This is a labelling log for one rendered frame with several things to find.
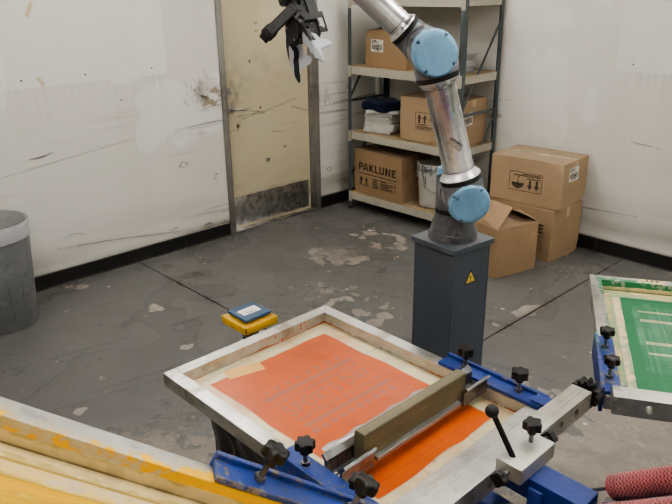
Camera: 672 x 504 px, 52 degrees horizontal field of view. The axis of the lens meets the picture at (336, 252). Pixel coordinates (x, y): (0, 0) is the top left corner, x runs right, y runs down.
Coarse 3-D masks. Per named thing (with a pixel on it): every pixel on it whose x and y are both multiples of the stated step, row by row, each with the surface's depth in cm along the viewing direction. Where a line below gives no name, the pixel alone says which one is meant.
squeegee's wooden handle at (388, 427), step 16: (432, 384) 162; (448, 384) 163; (464, 384) 168; (416, 400) 156; (432, 400) 159; (448, 400) 164; (384, 416) 150; (400, 416) 152; (416, 416) 156; (432, 416) 161; (368, 432) 145; (384, 432) 149; (400, 432) 153; (368, 448) 146
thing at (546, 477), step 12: (540, 468) 136; (528, 480) 134; (540, 480) 133; (552, 480) 133; (564, 480) 133; (516, 492) 137; (552, 492) 130; (564, 492) 130; (576, 492) 130; (588, 492) 130
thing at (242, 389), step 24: (264, 360) 194; (216, 384) 183; (240, 384) 182; (264, 384) 182; (264, 408) 172; (288, 432) 163; (312, 432) 162; (336, 432) 162; (408, 456) 154; (432, 456) 154; (384, 480) 146
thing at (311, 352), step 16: (320, 336) 207; (288, 352) 198; (304, 352) 198; (320, 352) 198; (336, 352) 198; (352, 352) 198; (304, 368) 190; (368, 368) 189; (384, 368) 189; (400, 384) 181; (416, 384) 181; (384, 400) 175; (400, 400) 175; (448, 416) 168; (464, 416) 168; (480, 416) 168; (432, 432) 162; (448, 432) 162; (464, 432) 162; (432, 448) 156
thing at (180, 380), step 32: (320, 320) 214; (352, 320) 209; (224, 352) 191; (256, 352) 198; (416, 352) 190; (192, 384) 176; (224, 416) 163; (512, 416) 162; (256, 448) 155; (480, 448) 151
